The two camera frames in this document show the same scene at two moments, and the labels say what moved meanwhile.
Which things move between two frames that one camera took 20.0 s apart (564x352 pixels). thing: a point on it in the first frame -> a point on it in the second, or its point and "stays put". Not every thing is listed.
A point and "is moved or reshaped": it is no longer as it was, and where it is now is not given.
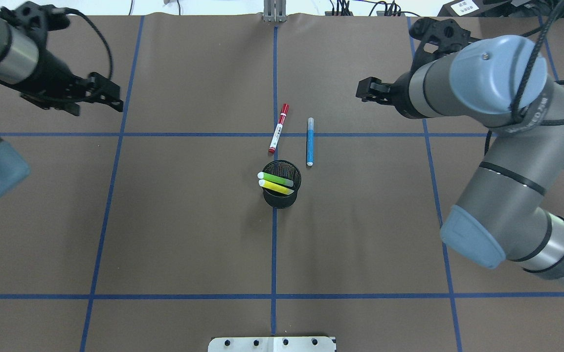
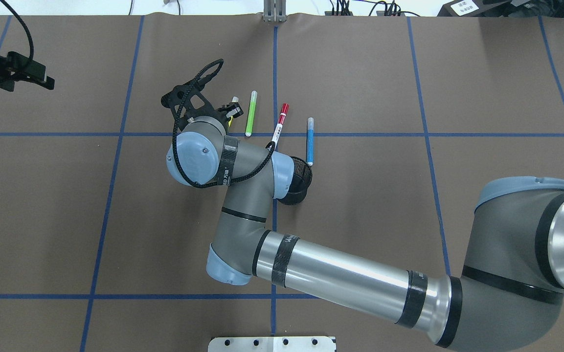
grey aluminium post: [275, 11] stays put
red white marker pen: [285, 108] stays put
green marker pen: [279, 180] is moved or reshaped
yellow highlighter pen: [275, 187] is moved or reshaped
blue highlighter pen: [310, 142] stays put
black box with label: [462, 8] stays put
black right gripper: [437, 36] -> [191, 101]
